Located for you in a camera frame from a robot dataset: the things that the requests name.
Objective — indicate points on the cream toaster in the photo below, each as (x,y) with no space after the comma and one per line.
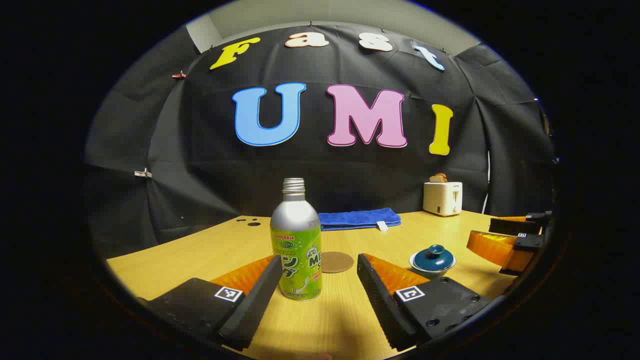
(441,199)

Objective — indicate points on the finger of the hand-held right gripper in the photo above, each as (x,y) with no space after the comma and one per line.
(515,226)
(495,247)

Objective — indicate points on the round brown coaster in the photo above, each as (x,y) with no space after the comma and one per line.
(339,262)

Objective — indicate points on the small red clip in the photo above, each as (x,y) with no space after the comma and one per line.
(179,75)

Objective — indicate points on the teal teacup lid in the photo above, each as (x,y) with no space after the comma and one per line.
(433,257)

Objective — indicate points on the small white clip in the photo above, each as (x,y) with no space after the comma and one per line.
(142,173)

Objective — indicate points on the toast slice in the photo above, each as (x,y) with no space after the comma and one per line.
(438,178)

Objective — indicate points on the folded blue towel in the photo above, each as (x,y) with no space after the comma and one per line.
(357,218)

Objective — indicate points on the silver green water bottle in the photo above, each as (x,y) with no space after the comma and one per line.
(296,250)

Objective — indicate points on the white teacup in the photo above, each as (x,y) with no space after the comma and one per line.
(431,271)

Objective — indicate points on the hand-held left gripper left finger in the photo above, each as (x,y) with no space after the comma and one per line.
(252,305)

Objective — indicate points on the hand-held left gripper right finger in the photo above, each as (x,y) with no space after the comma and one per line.
(380,305)

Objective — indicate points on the black backdrop cloth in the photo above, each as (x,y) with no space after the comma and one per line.
(200,165)

